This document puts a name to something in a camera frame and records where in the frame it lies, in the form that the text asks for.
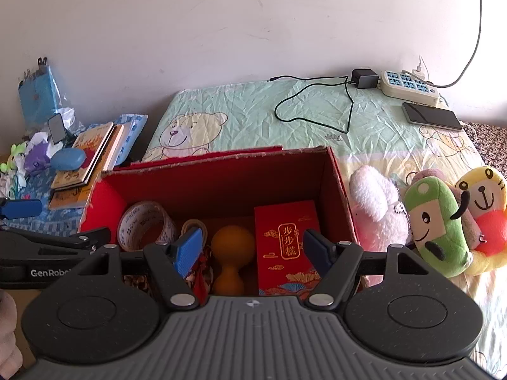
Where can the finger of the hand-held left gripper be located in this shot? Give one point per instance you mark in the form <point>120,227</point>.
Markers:
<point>23,208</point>
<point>59,242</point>

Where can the printed tape roll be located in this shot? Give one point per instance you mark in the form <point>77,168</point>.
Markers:
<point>166,225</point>

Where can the yellow plush toy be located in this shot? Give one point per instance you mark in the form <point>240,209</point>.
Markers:
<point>485,194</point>

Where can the dark patterned cloth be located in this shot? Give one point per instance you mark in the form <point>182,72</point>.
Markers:
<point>489,142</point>

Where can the small white plush toy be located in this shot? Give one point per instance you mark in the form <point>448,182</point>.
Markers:
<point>10,182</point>

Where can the yellow cover book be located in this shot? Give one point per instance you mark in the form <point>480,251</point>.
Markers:
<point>67,200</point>

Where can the small standing mirror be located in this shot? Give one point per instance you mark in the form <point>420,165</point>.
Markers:
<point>57,128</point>

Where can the orange gourd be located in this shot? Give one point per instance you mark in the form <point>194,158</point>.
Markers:
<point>233,245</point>

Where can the blue glasses case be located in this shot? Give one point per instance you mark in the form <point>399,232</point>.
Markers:
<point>67,158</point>

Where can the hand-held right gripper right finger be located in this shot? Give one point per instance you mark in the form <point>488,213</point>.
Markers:
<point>317,251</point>

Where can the blue paper bag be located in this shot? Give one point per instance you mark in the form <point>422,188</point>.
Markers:
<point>37,95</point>

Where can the blue checkered cloth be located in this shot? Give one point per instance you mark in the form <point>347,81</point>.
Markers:
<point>51,221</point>

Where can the person's left hand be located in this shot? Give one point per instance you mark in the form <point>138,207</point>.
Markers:
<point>8,324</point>

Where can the white power strip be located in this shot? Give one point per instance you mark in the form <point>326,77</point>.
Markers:
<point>408,87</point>

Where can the black smartphone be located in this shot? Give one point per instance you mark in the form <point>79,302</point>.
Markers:
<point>431,116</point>

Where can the small green plush toy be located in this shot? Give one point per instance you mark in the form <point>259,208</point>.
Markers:
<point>14,160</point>

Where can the pink plush rabbit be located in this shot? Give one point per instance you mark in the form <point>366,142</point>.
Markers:
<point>376,206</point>

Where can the bear print bedsheet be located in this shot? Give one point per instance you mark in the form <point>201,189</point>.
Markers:
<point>257,118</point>

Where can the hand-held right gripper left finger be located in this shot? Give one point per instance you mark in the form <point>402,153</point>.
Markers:
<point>188,251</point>

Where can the white crumpled plastic bag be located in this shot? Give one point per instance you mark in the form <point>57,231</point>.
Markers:
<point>39,139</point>

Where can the red gift packet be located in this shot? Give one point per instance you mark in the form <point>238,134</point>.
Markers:
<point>285,221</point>

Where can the purple plush toy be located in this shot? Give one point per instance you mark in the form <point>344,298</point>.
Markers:
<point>37,158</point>

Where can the blue patterned packet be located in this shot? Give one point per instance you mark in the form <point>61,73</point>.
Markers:
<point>132,134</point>

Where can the orange cover book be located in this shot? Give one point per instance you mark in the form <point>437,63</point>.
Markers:
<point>95,142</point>

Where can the red cardboard box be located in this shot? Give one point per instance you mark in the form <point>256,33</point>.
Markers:
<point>237,190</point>

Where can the black charger adapter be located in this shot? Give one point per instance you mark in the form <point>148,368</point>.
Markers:
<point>364,79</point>

